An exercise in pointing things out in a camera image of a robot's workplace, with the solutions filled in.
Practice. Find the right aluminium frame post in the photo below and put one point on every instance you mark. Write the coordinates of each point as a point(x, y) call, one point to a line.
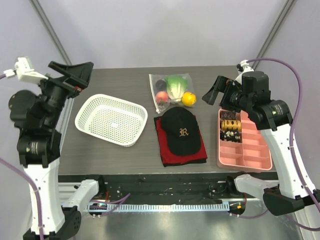
point(281, 18)

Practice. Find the white slotted cable duct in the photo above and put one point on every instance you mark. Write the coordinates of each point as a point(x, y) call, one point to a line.
point(137, 208)

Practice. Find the red folded cloth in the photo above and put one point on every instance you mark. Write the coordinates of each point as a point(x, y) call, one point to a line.
point(168, 158)

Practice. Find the left aluminium frame post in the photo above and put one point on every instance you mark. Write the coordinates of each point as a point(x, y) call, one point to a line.
point(50, 30)

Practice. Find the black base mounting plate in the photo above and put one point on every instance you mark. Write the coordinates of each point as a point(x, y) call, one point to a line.
point(171, 188)

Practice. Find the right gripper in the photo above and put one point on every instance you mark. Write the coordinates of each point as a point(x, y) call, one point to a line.
point(227, 92)

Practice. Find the black white rolled sock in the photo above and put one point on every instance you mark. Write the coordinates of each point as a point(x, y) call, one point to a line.
point(230, 136)

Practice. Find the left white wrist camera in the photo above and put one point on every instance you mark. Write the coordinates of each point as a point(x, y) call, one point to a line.
point(24, 71)

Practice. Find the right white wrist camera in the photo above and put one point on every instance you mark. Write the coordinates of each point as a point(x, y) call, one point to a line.
point(243, 67)

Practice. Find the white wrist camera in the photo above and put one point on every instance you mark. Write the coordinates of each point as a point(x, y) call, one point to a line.
point(24, 71)
point(243, 67)

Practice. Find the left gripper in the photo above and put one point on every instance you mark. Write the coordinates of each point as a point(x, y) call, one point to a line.
point(78, 76)

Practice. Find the fake green cabbage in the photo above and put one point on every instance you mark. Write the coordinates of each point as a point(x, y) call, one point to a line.
point(176, 86)

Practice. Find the fake red peach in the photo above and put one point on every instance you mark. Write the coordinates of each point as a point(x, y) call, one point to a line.
point(162, 97)

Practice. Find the pink divided organizer tray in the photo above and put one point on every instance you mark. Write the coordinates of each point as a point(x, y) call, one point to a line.
point(250, 155)

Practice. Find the black baseball cap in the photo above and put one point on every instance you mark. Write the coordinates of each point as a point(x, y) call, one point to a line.
point(182, 131)

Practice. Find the white perforated plastic basket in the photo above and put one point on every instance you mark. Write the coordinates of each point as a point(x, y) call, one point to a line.
point(112, 119)

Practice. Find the aluminium frame post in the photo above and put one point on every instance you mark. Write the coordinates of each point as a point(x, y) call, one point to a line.
point(50, 30)
point(281, 18)

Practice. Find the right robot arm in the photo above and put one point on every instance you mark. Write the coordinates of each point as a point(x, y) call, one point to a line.
point(273, 119)

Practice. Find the yellow tiger rolled sock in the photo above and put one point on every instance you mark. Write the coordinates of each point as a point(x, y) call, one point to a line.
point(230, 124)

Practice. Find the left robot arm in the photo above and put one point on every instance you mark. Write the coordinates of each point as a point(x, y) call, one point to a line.
point(38, 147)

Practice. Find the fake orange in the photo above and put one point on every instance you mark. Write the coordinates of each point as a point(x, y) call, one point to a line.
point(188, 99)

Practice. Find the dark floral rolled sock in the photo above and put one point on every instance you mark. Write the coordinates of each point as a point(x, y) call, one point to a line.
point(228, 115)

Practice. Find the clear zip top bag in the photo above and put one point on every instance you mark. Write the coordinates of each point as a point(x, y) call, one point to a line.
point(159, 108)

